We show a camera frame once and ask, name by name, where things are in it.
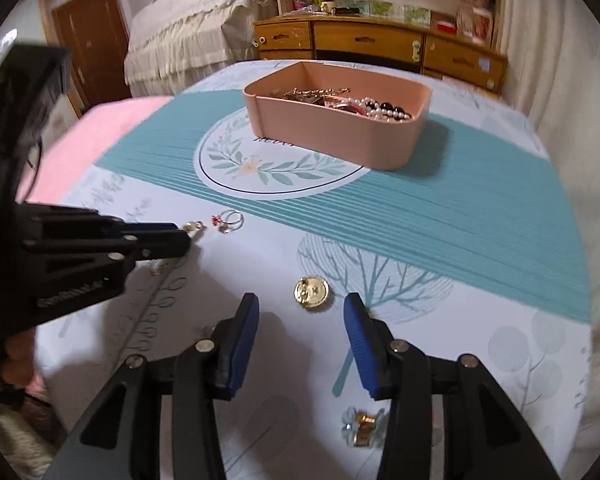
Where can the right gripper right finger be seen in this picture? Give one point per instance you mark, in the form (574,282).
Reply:
(389,367)

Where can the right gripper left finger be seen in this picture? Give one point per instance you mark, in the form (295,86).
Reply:
(216,366)

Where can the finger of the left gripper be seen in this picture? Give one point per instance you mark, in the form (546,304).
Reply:
(161,245)
(151,228)

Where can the pink jewelry tray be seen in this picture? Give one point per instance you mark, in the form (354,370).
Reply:
(371,119)

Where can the person's left hand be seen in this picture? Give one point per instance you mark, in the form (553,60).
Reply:
(18,368)

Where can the small pearl earring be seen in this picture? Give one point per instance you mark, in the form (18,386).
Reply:
(193,226)

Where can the gold flower earring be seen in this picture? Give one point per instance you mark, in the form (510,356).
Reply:
(361,429)

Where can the gold round brooch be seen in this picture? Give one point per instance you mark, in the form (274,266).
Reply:
(311,292)

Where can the teal tree print tablecloth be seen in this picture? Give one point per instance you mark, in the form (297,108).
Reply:
(472,247)

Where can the brown wooden door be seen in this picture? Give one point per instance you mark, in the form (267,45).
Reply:
(94,33)

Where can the cream lace covered bed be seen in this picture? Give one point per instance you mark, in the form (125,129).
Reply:
(175,43)

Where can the white floral curtain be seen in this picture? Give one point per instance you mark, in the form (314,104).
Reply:
(553,50)

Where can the wooden desk with drawers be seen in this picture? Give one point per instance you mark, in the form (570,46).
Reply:
(446,39)

